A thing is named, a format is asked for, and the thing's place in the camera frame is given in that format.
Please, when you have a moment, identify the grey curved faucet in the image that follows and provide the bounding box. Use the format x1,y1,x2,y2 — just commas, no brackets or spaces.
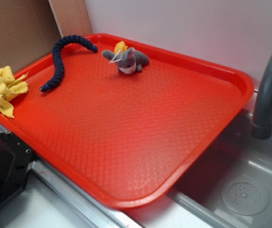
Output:
251,34,272,140

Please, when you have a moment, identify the brown cardboard panel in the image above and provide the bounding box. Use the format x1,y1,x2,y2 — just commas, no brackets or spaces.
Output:
0,0,92,72

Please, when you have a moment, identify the dark blue rope toy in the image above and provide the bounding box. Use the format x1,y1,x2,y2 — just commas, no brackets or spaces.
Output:
39,35,98,93

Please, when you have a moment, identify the yellow plastic toy piece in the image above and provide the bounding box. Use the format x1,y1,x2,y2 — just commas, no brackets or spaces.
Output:
114,41,128,54

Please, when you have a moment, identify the yellow cloth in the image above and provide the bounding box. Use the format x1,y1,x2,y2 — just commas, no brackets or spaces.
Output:
0,66,29,118

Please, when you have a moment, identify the grey plush bunny toy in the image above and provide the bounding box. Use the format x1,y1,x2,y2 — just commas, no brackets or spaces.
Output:
102,47,150,75

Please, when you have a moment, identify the red plastic tray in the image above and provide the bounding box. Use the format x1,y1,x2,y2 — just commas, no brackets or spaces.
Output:
0,40,254,209

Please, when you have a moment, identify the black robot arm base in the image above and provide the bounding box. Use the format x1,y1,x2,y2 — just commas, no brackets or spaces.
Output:
0,132,33,209

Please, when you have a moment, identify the grey plastic sink basin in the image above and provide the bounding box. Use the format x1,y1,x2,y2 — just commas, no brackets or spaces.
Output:
126,100,272,228

